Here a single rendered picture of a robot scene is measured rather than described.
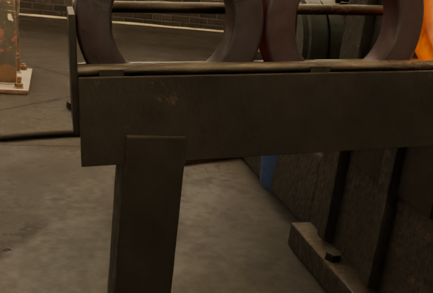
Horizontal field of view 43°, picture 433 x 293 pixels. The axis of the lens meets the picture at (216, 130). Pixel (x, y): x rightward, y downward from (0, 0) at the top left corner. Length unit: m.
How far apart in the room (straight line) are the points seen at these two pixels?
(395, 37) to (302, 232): 0.98
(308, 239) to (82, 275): 0.59
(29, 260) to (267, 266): 0.59
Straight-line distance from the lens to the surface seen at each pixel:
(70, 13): 0.52
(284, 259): 1.55
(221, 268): 1.45
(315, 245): 1.49
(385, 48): 0.64
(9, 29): 3.07
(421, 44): 0.69
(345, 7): 0.67
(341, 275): 1.38
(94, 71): 0.52
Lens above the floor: 0.72
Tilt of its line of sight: 16 degrees down
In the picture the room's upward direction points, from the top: 7 degrees clockwise
